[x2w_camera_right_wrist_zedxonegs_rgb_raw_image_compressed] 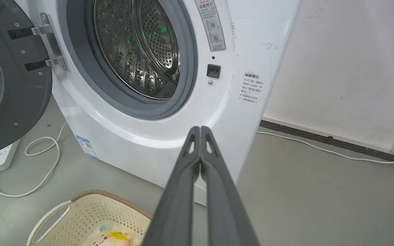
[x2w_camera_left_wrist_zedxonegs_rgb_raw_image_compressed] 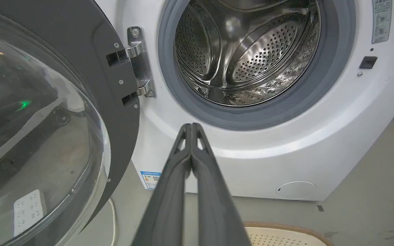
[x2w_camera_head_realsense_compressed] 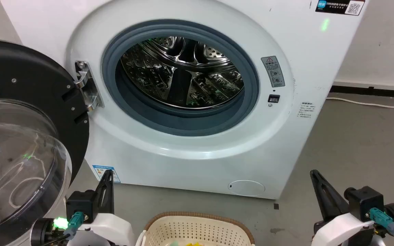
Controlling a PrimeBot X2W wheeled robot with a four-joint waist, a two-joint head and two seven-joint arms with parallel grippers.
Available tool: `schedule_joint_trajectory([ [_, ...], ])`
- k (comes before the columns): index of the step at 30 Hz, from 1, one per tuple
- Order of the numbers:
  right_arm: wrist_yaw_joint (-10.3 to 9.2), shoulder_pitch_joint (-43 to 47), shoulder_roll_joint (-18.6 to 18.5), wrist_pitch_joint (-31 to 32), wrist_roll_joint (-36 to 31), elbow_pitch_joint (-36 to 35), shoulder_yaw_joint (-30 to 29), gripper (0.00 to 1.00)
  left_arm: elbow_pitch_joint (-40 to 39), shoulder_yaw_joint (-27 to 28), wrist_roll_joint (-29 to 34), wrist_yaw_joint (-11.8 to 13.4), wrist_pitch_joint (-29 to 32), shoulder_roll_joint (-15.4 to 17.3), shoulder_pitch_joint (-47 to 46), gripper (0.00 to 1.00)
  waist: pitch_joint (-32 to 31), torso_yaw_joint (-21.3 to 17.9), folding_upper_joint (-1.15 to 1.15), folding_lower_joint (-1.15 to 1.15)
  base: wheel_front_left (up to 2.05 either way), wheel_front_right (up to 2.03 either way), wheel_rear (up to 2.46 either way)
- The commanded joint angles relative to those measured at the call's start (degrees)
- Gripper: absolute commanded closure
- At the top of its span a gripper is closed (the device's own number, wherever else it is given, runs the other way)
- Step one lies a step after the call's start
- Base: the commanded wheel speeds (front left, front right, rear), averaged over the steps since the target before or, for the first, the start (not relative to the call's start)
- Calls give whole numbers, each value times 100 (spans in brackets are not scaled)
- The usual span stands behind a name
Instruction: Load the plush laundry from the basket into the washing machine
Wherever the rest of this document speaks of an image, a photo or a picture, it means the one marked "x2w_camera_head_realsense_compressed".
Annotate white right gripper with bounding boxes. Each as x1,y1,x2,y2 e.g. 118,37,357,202
310,169,377,246

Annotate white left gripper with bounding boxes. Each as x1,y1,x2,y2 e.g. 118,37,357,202
54,169,136,246

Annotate white front-load washing machine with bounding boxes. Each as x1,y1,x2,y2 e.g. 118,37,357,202
0,0,367,200

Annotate blue energy label sticker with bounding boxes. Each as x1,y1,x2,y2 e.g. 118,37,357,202
92,165,121,183

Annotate oval drain filter cover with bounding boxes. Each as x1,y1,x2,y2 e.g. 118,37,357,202
228,180,265,197

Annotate grey rubber door gasket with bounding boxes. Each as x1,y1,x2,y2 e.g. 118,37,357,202
102,19,260,137

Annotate small text label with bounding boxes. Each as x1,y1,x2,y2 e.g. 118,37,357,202
297,102,315,119

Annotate cream plastic laundry basket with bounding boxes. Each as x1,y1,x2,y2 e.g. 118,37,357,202
136,211,255,246

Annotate chrome door hinge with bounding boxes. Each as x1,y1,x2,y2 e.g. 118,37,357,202
75,61,104,112

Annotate black floor strip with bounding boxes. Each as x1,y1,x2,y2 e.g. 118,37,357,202
330,85,394,99

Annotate stainless steel washer drum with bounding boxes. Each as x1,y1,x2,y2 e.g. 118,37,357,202
120,37,245,110

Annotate grey warning sticker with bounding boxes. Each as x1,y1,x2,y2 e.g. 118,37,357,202
261,56,285,88

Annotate black-rimmed glass washer door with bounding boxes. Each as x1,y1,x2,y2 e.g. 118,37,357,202
0,39,90,246

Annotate black QR code sticker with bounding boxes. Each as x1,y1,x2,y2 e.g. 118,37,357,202
315,0,366,16

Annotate teal-plug left gripper cable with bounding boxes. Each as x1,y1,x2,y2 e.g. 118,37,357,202
43,211,85,246

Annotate teal-plug gripper cable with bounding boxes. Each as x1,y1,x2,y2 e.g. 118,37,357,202
43,211,85,246
367,207,394,246

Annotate teal-plug right gripper cable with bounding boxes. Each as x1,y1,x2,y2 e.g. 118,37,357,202
367,207,394,246

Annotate white floor cable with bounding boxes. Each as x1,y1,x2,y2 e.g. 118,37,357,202
326,97,394,109

